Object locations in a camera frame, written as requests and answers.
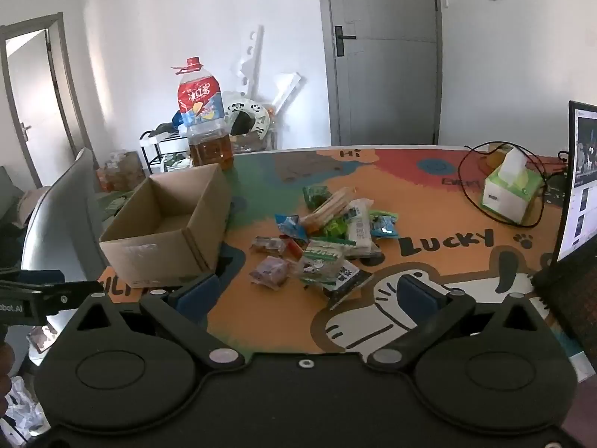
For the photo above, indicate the black and white snack packet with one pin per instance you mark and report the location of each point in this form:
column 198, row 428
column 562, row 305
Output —
column 347, row 282

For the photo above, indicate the purple snack packet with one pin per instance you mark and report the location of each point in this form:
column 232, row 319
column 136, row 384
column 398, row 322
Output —
column 269, row 273

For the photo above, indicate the dark green snack packet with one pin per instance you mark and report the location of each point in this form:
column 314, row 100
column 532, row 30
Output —
column 317, row 194

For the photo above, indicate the brown cardboard box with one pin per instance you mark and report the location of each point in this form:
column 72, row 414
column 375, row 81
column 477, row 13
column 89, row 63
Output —
column 154, row 256

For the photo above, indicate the small red snack packet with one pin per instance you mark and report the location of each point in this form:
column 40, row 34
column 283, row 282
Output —
column 294, row 246

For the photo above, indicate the white plastic shopping bag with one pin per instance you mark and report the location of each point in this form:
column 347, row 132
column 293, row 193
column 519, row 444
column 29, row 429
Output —
column 175, row 161

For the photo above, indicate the green white tissue box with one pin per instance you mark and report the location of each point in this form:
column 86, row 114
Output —
column 508, row 191

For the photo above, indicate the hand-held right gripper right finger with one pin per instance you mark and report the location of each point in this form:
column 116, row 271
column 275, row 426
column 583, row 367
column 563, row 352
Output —
column 415, row 296

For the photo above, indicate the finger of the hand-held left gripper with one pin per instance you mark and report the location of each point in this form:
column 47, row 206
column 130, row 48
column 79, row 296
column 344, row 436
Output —
column 70, row 296

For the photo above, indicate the small bright green snack packet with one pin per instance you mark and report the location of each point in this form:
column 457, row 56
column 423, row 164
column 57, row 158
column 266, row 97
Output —
column 335, row 228

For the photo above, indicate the beige sausage stick pack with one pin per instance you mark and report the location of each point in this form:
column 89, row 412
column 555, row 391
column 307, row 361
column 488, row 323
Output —
column 329, row 207

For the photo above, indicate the brown carton of bottles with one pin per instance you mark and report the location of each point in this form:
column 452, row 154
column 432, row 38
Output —
column 121, row 170

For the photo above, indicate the grey chair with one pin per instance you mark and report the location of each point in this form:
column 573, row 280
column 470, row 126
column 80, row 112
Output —
column 60, row 205

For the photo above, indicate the laptop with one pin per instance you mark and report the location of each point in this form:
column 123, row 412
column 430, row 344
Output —
column 578, row 186

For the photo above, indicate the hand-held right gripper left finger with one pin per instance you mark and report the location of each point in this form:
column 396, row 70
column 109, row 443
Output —
column 193, row 296

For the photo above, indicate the clear snack packet brown filling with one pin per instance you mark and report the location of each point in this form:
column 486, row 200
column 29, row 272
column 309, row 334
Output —
column 268, row 245

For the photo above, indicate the white and green snack packet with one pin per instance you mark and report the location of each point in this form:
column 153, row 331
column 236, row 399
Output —
column 322, row 256

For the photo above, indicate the large tea bottle red cap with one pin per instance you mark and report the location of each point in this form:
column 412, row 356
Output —
column 205, row 112

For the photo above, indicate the grey green sofa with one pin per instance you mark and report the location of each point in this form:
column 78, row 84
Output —
column 7, row 196

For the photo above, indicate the green and blue snack packet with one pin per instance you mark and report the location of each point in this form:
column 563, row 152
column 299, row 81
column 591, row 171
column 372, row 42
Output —
column 383, row 225

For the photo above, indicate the short white foam piece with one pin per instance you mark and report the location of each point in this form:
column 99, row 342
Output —
column 287, row 91

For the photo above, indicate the grey door with black lock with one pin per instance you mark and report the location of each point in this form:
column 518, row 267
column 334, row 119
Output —
column 382, row 93

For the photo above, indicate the black shoe rack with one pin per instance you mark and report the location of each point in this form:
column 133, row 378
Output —
column 150, row 149

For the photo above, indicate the crumpled clear plastic bag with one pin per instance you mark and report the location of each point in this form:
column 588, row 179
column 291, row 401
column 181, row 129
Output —
column 21, row 406

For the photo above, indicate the tall white foam piece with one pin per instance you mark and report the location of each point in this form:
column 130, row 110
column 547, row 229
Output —
column 249, row 56

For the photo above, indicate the brown shipping carton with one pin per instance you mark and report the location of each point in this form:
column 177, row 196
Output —
column 252, row 142

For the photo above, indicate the blue bag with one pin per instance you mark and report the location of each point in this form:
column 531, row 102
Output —
column 178, row 119

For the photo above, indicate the beige clothing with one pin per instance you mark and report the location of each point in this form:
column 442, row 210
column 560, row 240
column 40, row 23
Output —
column 32, row 203

